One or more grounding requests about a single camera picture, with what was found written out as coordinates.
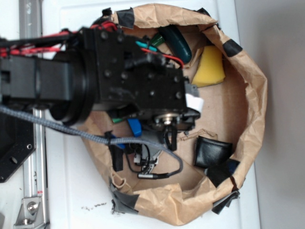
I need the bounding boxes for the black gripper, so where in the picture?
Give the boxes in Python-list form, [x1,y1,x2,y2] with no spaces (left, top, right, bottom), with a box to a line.
[81,23,201,133]

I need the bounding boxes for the metal corner bracket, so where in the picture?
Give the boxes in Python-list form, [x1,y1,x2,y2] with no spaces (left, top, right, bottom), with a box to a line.
[13,197,45,229]

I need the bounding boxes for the blue block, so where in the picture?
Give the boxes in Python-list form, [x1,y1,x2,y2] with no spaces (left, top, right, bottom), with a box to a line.
[110,118,143,149]

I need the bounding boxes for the brown paper bag bin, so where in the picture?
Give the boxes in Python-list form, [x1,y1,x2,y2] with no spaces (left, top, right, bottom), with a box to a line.
[84,3,267,226]

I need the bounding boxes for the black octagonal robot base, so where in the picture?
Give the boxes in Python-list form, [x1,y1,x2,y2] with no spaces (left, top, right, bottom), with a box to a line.
[0,114,36,183]

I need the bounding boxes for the grey braided cable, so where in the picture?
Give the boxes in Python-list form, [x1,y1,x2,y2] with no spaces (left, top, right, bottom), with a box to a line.
[0,104,184,178]

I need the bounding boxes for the green block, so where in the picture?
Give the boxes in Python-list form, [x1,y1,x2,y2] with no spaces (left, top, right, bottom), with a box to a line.
[112,118,125,124]

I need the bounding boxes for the aluminium extrusion rail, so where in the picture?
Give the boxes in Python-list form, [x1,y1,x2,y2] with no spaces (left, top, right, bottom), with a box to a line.
[13,0,50,229]

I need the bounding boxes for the dark green toy cucumber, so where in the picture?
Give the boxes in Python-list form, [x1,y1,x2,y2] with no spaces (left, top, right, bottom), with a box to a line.
[158,25,192,64]

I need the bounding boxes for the black leather block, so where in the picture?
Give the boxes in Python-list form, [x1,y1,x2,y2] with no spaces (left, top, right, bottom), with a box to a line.
[194,136,233,168]

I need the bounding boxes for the yellow sponge wedge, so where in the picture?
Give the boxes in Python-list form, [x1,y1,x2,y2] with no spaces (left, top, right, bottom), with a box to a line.
[192,45,225,87]

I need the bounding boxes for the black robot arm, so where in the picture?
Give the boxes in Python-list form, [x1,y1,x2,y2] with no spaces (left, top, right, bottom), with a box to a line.
[0,22,204,131]

